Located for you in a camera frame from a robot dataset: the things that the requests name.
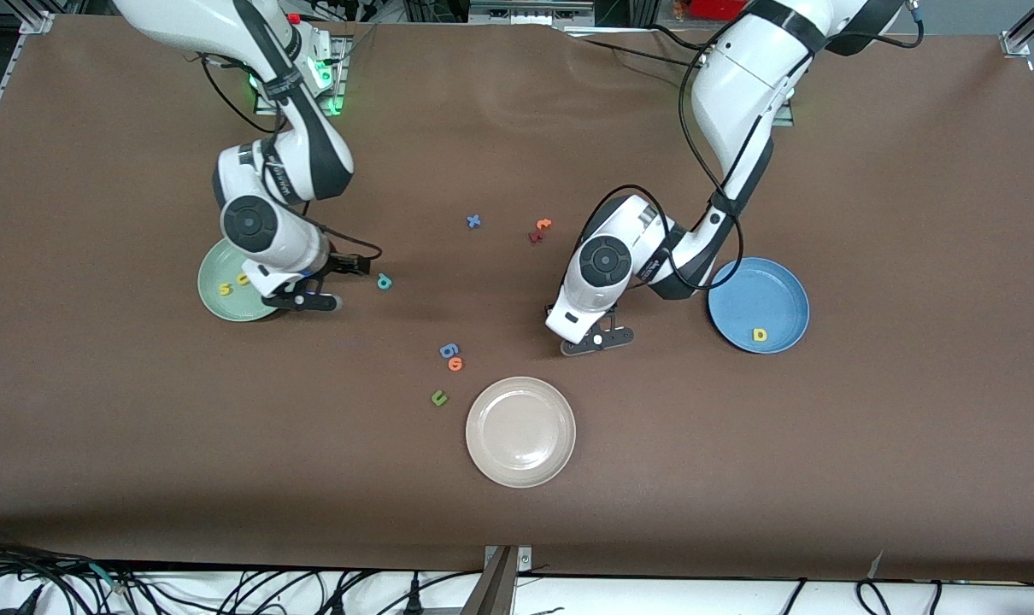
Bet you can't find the blue plate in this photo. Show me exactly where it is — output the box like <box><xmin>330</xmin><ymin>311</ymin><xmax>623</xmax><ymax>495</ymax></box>
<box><xmin>708</xmin><ymin>257</ymin><xmax>811</xmax><ymax>354</ymax></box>

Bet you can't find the black cable on table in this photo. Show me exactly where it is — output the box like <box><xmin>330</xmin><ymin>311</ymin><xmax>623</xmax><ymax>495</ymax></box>
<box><xmin>579</xmin><ymin>24</ymin><xmax>714</xmax><ymax>73</ymax></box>

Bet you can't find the pale green plate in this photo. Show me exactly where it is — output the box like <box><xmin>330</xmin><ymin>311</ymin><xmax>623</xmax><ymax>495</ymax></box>
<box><xmin>197</xmin><ymin>237</ymin><xmax>284</xmax><ymax>323</ymax></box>

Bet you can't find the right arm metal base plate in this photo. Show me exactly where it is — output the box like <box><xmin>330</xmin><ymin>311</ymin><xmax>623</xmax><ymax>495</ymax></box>
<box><xmin>254</xmin><ymin>34</ymin><xmax>349</xmax><ymax>116</ymax></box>

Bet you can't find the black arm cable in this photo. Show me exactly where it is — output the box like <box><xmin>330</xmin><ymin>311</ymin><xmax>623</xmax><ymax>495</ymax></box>
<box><xmin>199</xmin><ymin>51</ymin><xmax>383</xmax><ymax>261</ymax></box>
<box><xmin>573</xmin><ymin>0</ymin><xmax>925</xmax><ymax>291</ymax></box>

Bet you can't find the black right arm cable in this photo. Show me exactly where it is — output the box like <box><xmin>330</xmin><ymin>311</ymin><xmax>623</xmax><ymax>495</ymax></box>
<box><xmin>199</xmin><ymin>51</ymin><xmax>383</xmax><ymax>261</ymax></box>

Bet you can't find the grey metal device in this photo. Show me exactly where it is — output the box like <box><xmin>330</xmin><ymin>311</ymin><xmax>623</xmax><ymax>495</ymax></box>
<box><xmin>468</xmin><ymin>0</ymin><xmax>596</xmax><ymax>28</ymax></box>

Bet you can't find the aluminium frame strut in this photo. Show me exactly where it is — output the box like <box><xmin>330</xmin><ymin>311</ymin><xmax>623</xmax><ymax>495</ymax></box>
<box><xmin>461</xmin><ymin>545</ymin><xmax>535</xmax><ymax>615</ymax></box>

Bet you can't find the beige plate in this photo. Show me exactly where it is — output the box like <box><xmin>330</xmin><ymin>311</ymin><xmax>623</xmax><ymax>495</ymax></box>
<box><xmin>465</xmin><ymin>377</ymin><xmax>577</xmax><ymax>489</ymax></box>

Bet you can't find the red box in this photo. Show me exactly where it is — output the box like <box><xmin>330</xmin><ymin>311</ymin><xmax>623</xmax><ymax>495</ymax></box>
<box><xmin>688</xmin><ymin>0</ymin><xmax>753</xmax><ymax>22</ymax></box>

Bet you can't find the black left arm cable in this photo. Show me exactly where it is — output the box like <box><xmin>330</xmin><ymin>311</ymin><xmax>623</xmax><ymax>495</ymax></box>
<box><xmin>573</xmin><ymin>0</ymin><xmax>925</xmax><ymax>291</ymax></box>

